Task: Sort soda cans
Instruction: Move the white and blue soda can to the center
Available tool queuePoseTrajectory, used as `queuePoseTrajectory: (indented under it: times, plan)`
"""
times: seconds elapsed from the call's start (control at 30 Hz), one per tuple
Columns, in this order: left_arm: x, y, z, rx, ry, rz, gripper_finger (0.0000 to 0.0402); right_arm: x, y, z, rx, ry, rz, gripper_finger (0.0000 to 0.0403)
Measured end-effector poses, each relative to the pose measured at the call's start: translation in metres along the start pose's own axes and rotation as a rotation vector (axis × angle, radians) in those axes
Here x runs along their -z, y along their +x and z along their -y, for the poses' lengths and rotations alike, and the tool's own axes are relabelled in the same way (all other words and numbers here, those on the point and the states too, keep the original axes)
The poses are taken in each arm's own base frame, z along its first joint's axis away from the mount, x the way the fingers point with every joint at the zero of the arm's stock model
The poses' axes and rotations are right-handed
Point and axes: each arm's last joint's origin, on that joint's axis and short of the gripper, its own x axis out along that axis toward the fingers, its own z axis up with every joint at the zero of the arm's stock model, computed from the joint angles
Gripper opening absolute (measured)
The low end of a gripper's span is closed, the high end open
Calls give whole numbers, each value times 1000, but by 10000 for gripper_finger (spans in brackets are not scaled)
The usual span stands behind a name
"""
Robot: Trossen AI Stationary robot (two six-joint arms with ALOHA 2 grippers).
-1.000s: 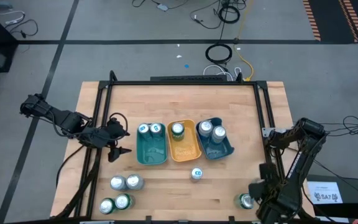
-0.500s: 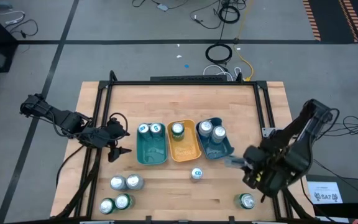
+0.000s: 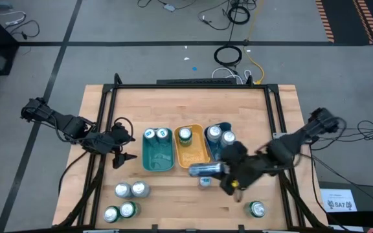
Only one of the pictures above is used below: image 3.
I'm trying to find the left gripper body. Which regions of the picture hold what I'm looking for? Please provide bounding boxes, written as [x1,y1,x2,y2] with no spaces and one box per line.
[107,123,135,153]

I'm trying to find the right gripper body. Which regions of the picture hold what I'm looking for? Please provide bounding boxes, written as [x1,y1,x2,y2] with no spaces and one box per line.
[233,155,267,188]

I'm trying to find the white blue sparkling water can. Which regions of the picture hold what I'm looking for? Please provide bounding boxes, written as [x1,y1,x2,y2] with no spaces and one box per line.
[114,181,133,200]
[205,124,223,145]
[220,130,236,148]
[131,180,151,199]

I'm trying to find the slim silver blue energy can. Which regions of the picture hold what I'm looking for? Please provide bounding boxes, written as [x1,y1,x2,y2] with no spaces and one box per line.
[143,128,157,143]
[198,176,212,190]
[188,161,231,178]
[155,127,170,142]

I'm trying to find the dark blue plastic bin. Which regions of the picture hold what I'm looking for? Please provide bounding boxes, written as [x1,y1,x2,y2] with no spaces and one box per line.
[203,121,243,162]

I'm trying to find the teal plastic bin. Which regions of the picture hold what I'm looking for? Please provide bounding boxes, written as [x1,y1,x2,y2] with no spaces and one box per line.
[142,128,176,172]

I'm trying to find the yellow plastic bin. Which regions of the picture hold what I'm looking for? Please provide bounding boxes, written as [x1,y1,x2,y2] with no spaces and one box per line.
[173,124,211,170]

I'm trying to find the black ribbed panel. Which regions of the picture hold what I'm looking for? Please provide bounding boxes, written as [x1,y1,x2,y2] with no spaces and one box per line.
[156,78,238,86]

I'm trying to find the white paper sign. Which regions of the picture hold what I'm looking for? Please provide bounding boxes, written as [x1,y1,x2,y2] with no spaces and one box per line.
[320,188,358,213]

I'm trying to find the black cabinet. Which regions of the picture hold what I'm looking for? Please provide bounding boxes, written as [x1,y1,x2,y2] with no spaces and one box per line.
[317,181,373,228]

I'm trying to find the black floor mat orange stripes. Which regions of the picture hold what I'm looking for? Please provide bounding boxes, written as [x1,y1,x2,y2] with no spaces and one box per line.
[315,0,373,46]

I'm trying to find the black aluminium table frame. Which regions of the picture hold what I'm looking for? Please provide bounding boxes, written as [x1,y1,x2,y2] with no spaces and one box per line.
[52,72,330,233]

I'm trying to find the yellow cable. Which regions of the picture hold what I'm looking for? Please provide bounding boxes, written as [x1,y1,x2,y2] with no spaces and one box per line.
[242,0,266,85]

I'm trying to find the coiled black cable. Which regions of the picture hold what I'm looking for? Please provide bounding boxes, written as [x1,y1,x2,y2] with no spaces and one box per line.
[227,5,251,25]
[213,44,243,68]

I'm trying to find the white adapter cable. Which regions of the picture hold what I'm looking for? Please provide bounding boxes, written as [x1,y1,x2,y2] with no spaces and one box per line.
[0,10,27,27]

